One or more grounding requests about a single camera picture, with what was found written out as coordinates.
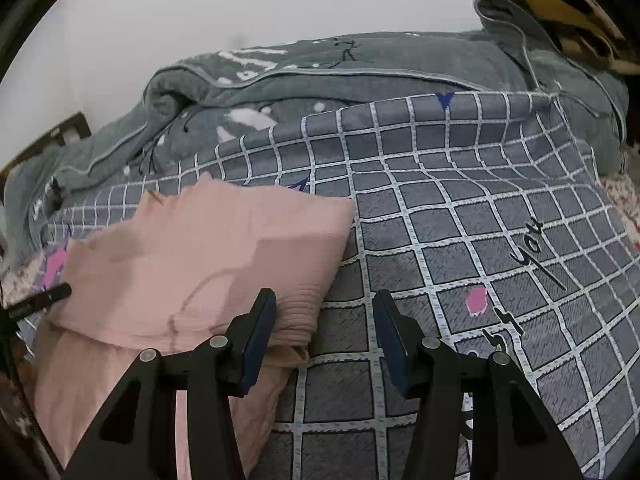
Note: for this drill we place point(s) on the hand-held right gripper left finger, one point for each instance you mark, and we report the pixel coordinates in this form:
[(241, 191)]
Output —
[(259, 340)]

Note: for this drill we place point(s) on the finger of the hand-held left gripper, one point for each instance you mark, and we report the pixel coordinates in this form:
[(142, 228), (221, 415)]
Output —
[(40, 302)]

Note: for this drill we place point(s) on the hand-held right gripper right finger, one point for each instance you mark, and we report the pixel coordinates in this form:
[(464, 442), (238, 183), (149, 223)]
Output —
[(394, 345)]

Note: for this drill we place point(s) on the pink small garment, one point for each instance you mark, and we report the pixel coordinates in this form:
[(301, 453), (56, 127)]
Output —
[(200, 260)]

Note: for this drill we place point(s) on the grey checked star blanket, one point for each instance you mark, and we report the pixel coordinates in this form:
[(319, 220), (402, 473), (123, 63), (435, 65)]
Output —
[(450, 210)]

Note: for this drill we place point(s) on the wooden chair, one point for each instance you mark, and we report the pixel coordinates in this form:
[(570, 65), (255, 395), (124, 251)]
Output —
[(65, 132)]

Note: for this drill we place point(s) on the floral bed sheet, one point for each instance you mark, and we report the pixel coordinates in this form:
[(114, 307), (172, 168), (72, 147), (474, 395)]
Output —
[(622, 195)]

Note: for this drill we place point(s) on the grey fleece blanket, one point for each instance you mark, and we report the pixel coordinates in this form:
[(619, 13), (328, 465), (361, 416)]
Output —
[(400, 60)]

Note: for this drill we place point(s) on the leopard print cloth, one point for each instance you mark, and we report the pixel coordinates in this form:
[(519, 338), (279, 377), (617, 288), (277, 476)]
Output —
[(575, 25)]

